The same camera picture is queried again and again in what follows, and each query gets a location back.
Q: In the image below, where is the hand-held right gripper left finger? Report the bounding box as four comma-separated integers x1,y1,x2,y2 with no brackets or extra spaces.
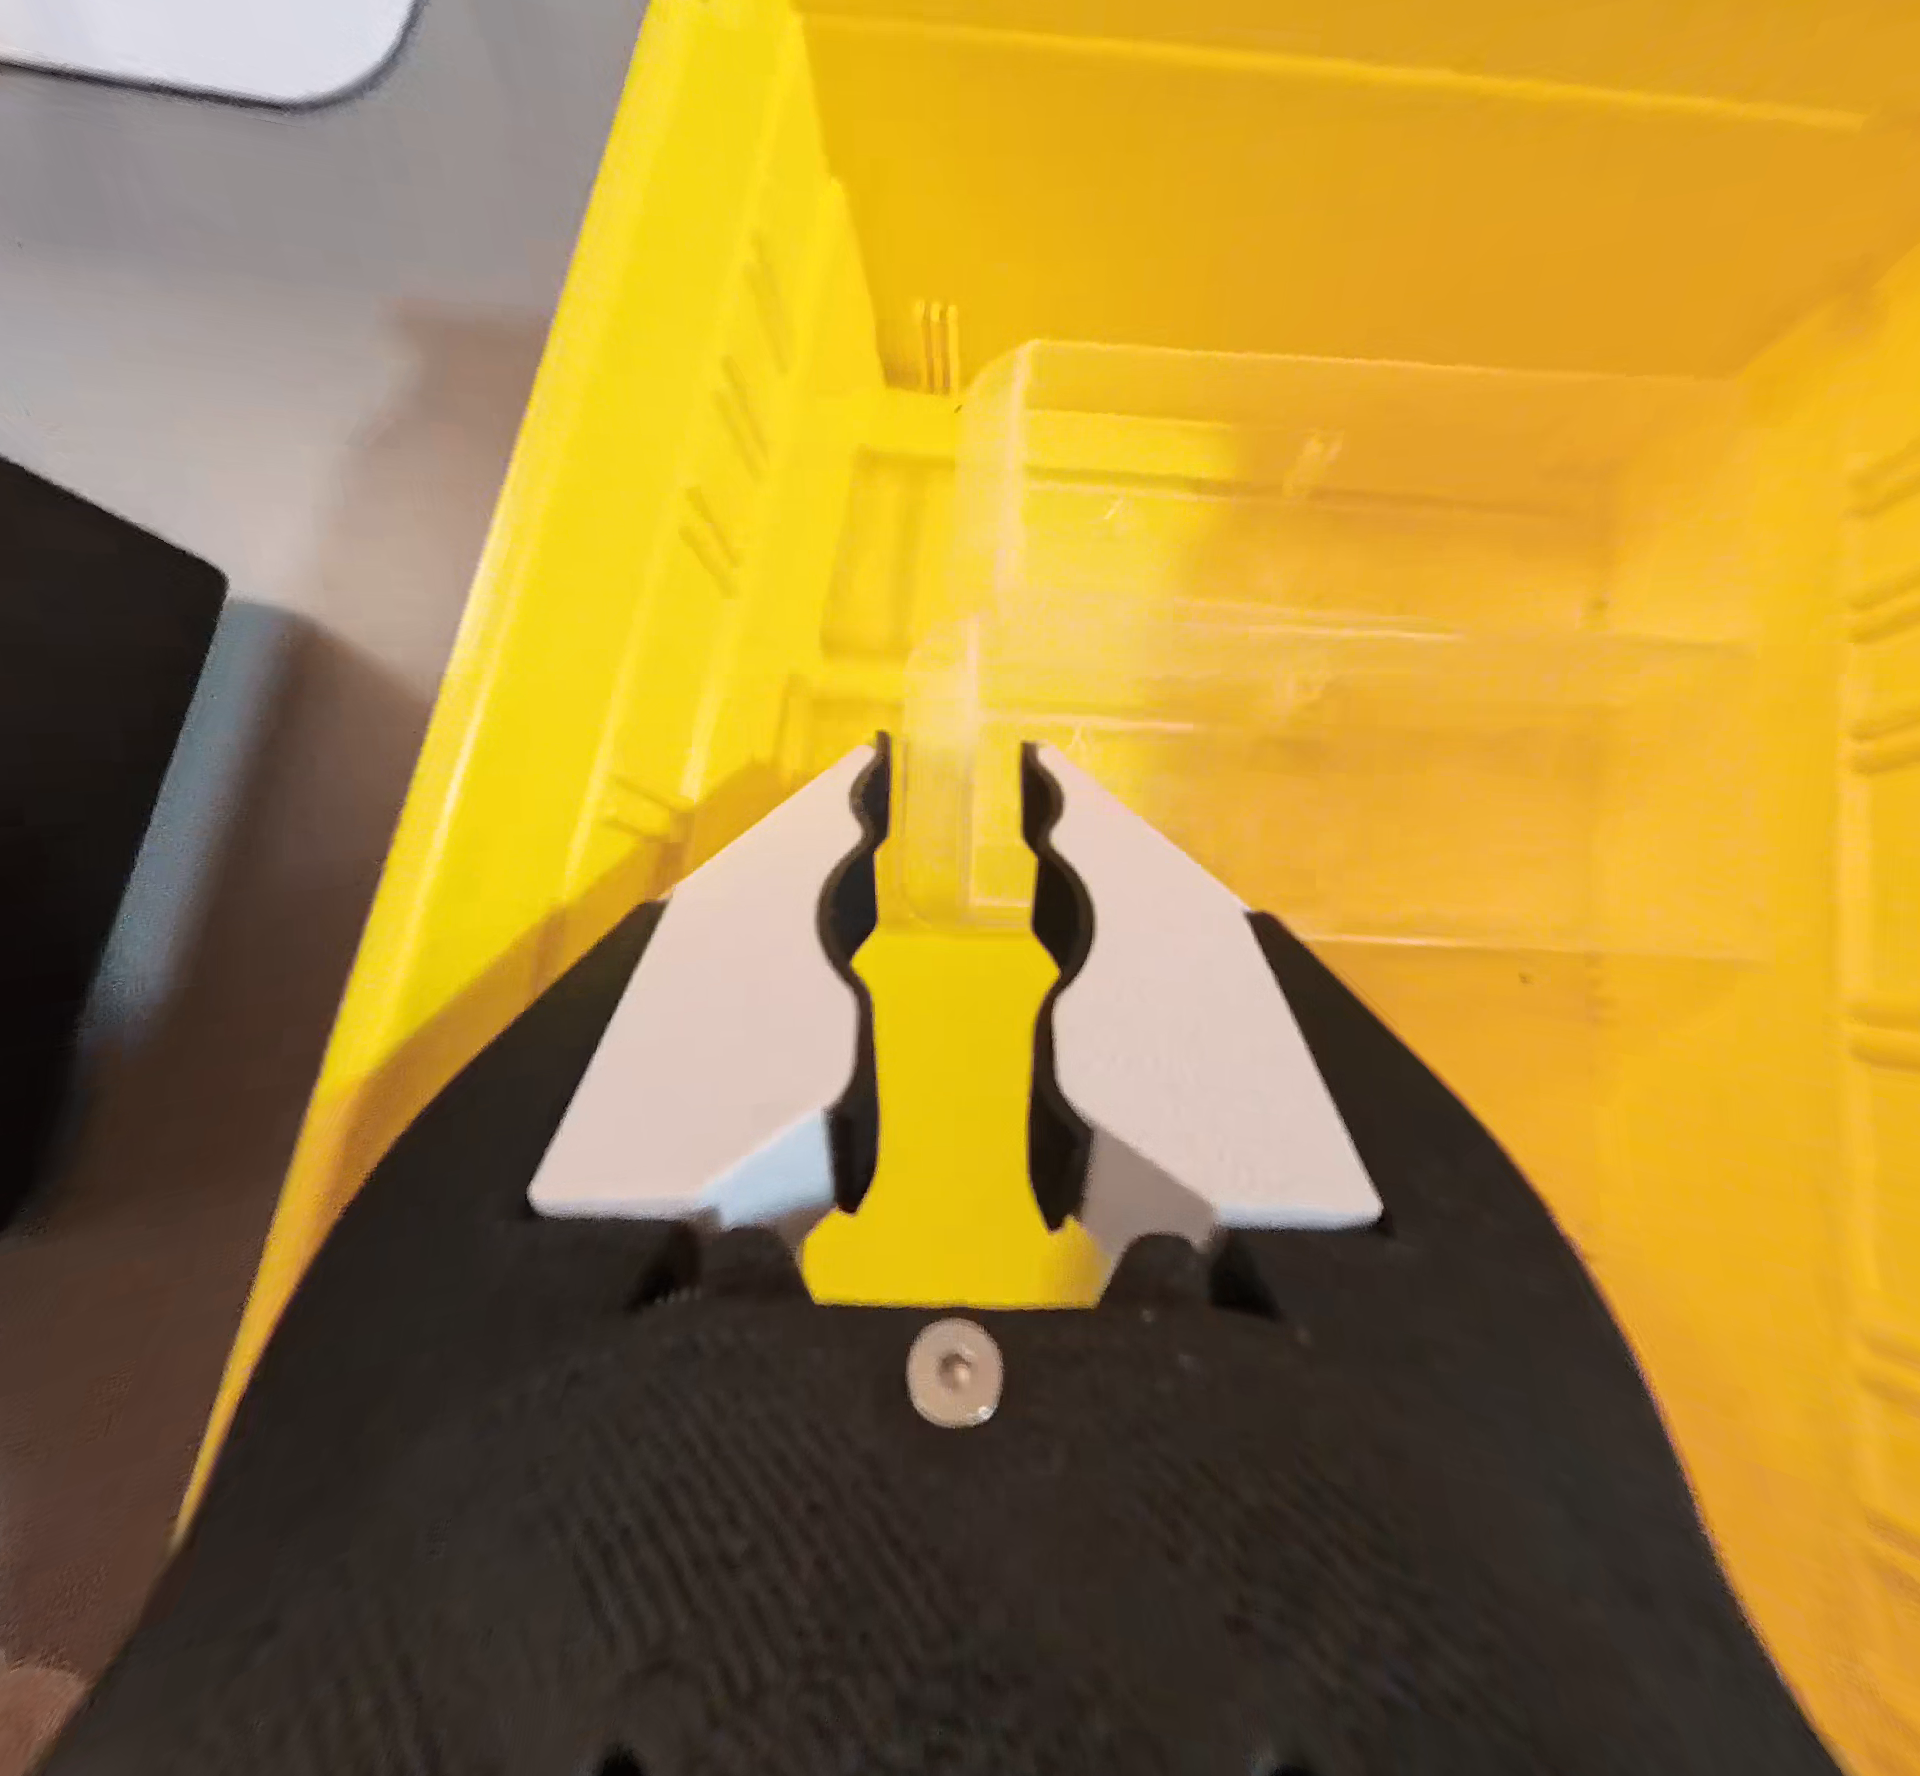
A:
525,733,898,1235

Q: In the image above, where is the black drawer cabinet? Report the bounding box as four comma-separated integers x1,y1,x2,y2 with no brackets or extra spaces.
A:
0,457,232,1231

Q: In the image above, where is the grey desk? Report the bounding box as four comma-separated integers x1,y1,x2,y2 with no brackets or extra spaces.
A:
0,0,738,1704

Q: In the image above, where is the clear plastic drawer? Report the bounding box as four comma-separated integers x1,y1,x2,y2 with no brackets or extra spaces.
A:
879,613,1780,965

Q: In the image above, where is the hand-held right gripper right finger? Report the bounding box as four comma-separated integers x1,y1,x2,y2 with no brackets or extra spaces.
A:
1019,743,1386,1244

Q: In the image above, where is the yellow plastic bin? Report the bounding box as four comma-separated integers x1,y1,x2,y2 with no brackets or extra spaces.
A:
175,0,1920,1776

